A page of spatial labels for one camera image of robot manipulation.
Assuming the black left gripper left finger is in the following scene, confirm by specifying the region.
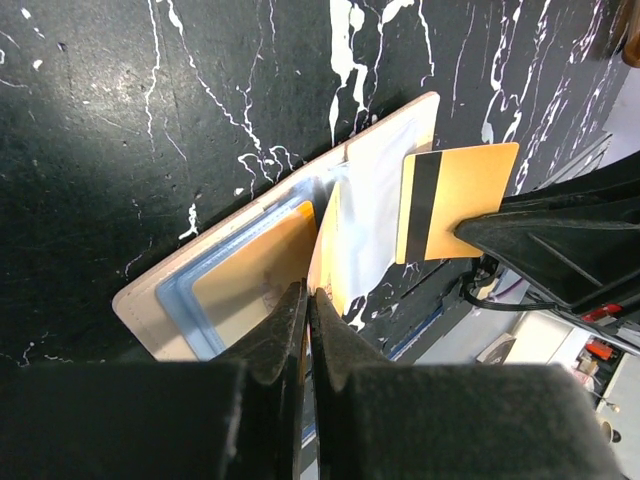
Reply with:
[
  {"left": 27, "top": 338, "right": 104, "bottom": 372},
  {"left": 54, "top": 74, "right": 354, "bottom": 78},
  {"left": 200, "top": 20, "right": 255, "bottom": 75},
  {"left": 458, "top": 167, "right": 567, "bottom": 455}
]
[{"left": 1, "top": 282, "right": 308, "bottom": 479}]

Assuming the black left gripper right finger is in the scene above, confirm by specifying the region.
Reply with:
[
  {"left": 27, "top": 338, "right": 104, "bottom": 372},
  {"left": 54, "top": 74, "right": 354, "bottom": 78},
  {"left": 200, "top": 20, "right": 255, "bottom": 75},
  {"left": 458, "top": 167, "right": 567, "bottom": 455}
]
[{"left": 308, "top": 290, "right": 622, "bottom": 479}]

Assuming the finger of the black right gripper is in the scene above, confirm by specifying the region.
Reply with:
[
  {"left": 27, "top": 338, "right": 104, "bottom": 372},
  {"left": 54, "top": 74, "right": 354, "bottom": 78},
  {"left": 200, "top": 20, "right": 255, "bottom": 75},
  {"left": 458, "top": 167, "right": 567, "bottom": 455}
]
[{"left": 454, "top": 159, "right": 639, "bottom": 313}]

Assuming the orange card magnetic stripe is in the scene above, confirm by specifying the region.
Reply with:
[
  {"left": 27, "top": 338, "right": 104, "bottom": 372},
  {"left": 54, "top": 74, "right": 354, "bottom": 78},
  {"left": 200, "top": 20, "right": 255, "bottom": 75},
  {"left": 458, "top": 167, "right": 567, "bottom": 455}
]
[{"left": 394, "top": 142, "right": 521, "bottom": 265}]

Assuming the beige leather card holder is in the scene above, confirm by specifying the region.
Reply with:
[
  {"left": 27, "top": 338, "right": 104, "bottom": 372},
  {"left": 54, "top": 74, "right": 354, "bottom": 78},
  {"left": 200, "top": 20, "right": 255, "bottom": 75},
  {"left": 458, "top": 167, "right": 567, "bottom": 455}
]
[{"left": 112, "top": 92, "right": 440, "bottom": 361}]

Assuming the orange VIP card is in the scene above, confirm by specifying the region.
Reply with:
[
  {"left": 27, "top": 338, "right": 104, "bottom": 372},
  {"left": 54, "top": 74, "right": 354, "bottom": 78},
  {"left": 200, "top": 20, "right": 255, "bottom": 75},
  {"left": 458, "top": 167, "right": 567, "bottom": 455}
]
[{"left": 193, "top": 200, "right": 317, "bottom": 347}]

